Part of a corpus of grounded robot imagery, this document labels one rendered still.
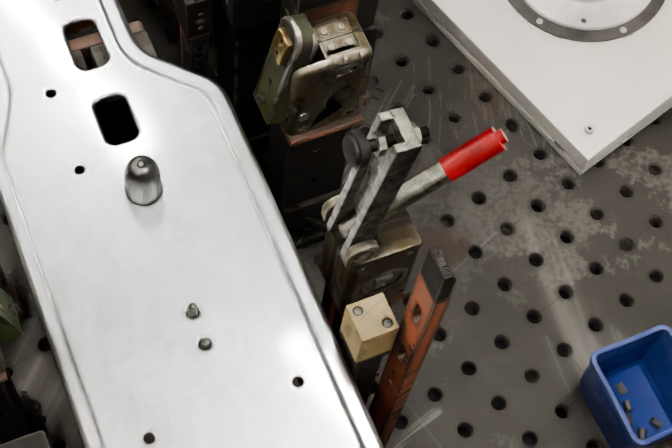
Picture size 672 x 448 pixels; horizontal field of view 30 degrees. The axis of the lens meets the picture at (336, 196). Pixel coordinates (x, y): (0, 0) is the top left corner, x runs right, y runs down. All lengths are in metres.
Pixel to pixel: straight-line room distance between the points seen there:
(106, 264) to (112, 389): 0.11
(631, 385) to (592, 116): 0.32
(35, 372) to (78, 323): 0.32
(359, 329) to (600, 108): 0.62
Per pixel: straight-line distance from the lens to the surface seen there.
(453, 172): 1.01
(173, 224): 1.11
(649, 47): 1.59
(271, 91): 1.15
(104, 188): 1.13
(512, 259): 1.46
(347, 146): 0.91
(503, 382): 1.40
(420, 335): 0.99
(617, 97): 1.55
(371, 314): 1.01
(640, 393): 1.44
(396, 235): 1.06
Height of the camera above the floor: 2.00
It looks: 63 degrees down
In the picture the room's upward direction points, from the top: 11 degrees clockwise
